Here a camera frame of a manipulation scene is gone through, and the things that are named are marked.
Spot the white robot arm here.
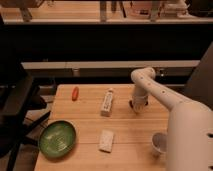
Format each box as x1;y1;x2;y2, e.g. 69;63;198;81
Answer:
131;67;213;171

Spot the dark chair right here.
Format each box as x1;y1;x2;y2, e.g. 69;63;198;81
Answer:
183;42;213;110

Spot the orange carrot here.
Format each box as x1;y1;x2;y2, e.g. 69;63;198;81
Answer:
72;87;79;101

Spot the white tube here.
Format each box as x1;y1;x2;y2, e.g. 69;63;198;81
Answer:
101;88;114;117

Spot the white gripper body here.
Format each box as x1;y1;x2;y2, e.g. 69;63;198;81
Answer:
129;96;148;114

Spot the grey horizontal rail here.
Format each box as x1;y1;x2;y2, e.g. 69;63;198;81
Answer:
22;60;200;69

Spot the black chair left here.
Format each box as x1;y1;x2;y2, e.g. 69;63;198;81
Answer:
0;15;50;171

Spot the white cup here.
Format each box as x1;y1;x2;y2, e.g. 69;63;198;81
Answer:
151;132;167;157

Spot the green plate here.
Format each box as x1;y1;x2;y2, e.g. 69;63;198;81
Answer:
38;120;77;159

